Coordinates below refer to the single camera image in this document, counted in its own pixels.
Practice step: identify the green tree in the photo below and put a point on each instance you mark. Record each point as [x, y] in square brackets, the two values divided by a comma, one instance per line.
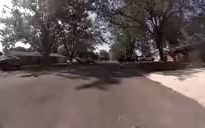
[128, 36]

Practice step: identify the leafy tree with thin trunks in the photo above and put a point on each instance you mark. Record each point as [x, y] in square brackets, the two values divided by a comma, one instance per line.
[73, 36]

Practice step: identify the grey asphalt road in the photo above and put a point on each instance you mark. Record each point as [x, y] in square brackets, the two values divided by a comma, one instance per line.
[90, 106]

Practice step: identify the large tree with thick trunk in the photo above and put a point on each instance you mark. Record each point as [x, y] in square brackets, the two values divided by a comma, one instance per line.
[46, 43]

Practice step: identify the tall dark-trunked tree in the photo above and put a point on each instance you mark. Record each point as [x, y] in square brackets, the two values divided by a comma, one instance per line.
[161, 36]

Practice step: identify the low house with grey roof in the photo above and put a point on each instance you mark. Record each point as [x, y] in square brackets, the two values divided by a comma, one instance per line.
[26, 57]

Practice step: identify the dark brown-roofed house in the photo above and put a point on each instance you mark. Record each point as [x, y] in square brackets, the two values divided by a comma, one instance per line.
[193, 51]

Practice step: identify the pale concrete driveway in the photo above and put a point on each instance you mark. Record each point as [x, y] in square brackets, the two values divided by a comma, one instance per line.
[193, 85]

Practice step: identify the dark parked car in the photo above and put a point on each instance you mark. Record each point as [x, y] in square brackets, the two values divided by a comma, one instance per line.
[6, 62]

